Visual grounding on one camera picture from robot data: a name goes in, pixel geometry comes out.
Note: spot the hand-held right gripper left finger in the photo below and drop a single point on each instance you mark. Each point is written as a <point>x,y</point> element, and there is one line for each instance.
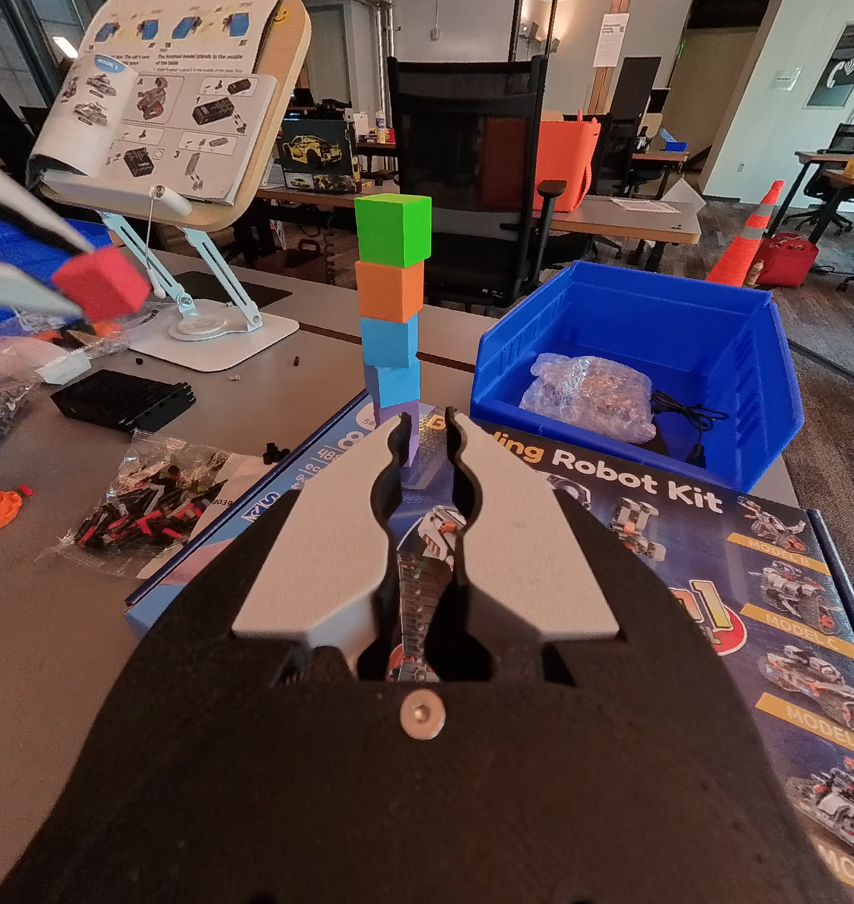
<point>314,572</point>

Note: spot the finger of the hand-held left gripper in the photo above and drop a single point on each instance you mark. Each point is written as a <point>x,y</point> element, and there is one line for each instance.
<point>25,205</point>
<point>11,283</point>

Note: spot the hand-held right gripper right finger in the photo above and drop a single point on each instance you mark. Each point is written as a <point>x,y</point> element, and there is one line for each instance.
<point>540,572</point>

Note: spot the white label wheels bag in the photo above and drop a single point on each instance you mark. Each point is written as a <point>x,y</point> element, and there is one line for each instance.
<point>18,360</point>

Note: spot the red foam cube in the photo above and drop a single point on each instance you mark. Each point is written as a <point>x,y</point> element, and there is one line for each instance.
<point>102,283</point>

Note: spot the purple foam cube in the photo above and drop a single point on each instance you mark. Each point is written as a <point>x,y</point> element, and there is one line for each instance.
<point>410,428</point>

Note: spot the light blue foam cube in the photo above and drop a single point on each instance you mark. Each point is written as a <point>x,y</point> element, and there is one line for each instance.
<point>390,341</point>

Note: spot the orange foam cube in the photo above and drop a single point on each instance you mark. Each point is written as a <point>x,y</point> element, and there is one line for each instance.
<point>390,290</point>

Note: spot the green foam cube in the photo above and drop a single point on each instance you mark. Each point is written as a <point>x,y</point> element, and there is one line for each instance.
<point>393,230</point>

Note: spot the grey desk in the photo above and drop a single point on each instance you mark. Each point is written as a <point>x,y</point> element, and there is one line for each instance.
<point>60,636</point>

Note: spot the black double connector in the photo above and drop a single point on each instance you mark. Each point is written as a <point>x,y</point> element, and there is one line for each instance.
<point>273,452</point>

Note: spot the blue robot kit box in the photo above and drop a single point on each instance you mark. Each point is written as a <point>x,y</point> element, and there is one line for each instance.
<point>710,565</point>

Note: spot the silver plastic parts bag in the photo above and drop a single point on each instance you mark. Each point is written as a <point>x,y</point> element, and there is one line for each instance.
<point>159,502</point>

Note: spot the instruction booklet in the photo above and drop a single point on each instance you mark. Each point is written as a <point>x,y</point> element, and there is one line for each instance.
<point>159,99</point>

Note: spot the bubble wrap bag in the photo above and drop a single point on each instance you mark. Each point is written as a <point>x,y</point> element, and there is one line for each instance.
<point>590,396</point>

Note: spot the white book stand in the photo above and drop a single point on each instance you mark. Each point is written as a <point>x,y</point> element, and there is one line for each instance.
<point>208,332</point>

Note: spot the boxed yellow toy car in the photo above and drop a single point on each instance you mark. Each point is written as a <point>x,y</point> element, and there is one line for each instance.
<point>316,153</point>

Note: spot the wooden background table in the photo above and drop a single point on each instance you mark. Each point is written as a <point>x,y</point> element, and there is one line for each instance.
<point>611,219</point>

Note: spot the orange traffic cone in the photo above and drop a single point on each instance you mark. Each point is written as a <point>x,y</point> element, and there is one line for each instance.
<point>749,240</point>

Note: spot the red plastic object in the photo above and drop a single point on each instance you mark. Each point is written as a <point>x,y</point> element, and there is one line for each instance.
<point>789,260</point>

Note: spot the orange bucket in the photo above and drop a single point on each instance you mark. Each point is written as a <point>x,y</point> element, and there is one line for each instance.
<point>554,158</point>

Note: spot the black background office chair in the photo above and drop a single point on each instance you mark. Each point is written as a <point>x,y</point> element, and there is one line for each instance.
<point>455,141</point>

